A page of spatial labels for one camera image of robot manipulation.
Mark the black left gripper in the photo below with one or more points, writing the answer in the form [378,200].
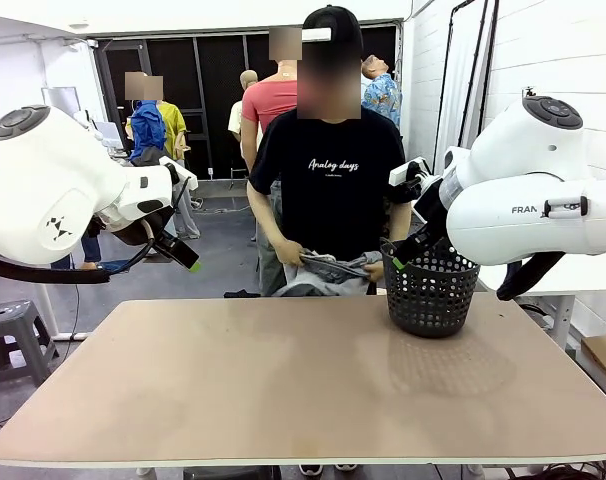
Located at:
[165,243]

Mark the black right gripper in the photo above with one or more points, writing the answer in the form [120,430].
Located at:
[433,210]

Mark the black perforated laundry basket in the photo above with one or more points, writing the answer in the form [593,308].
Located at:
[430,300]

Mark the grey training pants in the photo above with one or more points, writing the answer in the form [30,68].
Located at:
[333,277]

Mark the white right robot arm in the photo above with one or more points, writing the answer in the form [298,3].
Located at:
[523,200]

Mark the person's left forearm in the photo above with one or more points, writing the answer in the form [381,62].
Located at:
[400,225]

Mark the person's right forearm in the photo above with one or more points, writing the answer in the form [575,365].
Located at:
[268,225]

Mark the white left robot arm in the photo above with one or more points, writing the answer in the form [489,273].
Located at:
[48,190]

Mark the person's left hand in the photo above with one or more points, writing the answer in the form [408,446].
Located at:
[374,270]

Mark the person's right hand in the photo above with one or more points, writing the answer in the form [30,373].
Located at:
[295,254]

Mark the blue floor mat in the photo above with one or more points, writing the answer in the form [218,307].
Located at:
[118,265]

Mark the figure in blue jeans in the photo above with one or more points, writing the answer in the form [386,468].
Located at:
[90,250]

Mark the person in black t-shirt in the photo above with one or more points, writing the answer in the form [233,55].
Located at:
[333,190]

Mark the white desk with leg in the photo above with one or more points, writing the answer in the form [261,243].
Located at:
[48,310]

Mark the white side table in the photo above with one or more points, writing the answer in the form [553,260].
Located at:
[558,285]

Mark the bald mannequin in cream shirt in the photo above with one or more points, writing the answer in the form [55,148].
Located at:
[245,115]

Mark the mannequin in floral shirt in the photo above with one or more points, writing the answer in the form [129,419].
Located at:
[383,95]

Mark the grey plastic stool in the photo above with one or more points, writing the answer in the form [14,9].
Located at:
[13,340]

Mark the brown cardboard box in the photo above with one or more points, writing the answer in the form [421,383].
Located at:
[605,355]

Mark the person's left black sneaker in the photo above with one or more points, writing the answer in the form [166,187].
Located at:
[346,467]

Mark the person's black sneaker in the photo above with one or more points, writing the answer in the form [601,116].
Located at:
[311,469]
[346,467]

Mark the black baseball cap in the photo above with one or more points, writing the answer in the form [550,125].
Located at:
[333,22]

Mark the person's right black sneaker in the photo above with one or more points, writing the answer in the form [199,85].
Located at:
[311,469]

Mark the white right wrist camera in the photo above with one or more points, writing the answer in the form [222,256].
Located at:
[408,172]

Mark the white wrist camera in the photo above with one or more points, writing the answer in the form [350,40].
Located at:
[180,172]
[408,172]

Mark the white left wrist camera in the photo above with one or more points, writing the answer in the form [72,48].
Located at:
[180,172]

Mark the black backdrop stand frame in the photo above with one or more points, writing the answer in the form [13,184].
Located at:
[450,75]

